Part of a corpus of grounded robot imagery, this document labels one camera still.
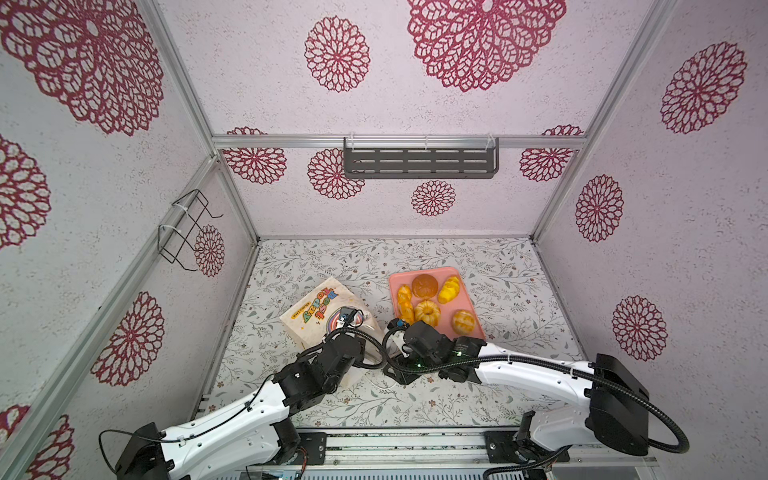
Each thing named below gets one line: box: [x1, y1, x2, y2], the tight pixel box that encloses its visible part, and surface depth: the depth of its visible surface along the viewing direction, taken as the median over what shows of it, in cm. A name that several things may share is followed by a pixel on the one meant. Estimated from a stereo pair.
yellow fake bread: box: [452, 309, 477, 335], surface depth 94 cm
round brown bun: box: [412, 274, 439, 299], surface depth 103 cm
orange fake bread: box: [397, 284, 415, 325], surface depth 101 cm
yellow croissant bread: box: [438, 276, 461, 304], surface depth 104 cm
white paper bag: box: [280, 276, 386, 388], surface depth 87 cm
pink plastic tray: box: [389, 267, 486, 340], surface depth 102 cm
